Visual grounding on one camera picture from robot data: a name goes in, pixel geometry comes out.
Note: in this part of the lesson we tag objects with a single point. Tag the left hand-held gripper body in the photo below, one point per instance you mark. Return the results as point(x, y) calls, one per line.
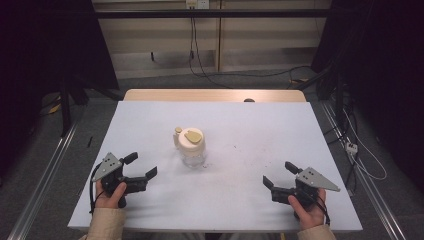
point(107, 165)

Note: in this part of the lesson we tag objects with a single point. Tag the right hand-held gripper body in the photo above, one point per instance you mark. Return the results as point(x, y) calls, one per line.
point(313, 180)

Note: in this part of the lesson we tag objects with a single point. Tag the glass jar with cream lid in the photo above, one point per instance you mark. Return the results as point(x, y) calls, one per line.
point(191, 146)

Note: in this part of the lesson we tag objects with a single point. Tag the person's right hand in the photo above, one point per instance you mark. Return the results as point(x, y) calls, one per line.
point(310, 213)

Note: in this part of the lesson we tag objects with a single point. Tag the person's left hand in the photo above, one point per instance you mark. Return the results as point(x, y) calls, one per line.
point(111, 199)

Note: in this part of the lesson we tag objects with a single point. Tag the small black stick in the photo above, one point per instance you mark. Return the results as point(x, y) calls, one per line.
point(89, 141)

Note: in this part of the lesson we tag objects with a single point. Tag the white power strip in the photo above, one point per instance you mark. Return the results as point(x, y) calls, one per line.
point(351, 147)

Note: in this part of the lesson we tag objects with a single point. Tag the white board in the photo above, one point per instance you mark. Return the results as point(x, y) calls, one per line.
point(233, 140)

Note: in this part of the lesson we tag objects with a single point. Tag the black metal stand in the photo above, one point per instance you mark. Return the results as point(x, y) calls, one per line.
point(65, 106)

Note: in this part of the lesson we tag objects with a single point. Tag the small dark round knob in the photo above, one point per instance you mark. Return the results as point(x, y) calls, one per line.
point(249, 100)

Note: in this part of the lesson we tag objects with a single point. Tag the wooden table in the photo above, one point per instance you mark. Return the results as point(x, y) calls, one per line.
point(213, 95)

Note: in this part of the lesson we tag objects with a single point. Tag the black curtain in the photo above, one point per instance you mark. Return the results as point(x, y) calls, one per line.
point(50, 43)
point(383, 66)

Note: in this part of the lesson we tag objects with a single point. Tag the black horizontal bar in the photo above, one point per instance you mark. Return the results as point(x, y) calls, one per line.
point(213, 13)

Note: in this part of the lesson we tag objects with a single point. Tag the metal floor rail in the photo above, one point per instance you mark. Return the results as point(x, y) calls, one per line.
point(366, 186)
point(43, 186)

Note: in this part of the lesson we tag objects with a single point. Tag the white wall outlet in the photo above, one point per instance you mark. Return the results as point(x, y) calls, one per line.
point(197, 3)

